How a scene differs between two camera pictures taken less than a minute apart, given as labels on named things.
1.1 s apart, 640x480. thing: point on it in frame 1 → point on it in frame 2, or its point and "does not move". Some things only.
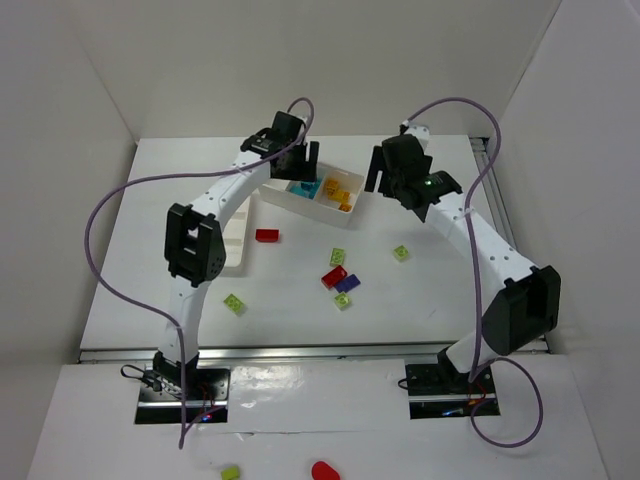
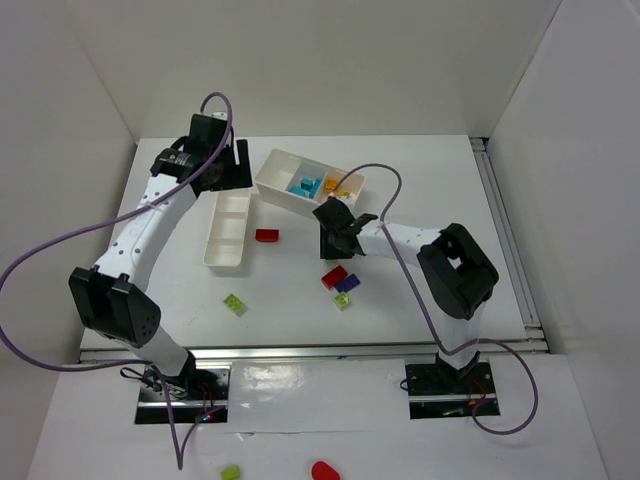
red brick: x=267 y=235 does not move
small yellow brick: x=332 y=187 does not move
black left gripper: x=301 y=161 → x=236 y=167
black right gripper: x=382 y=167 → x=331 y=245
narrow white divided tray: x=235 y=233 does not move
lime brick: x=342 y=299 does not move
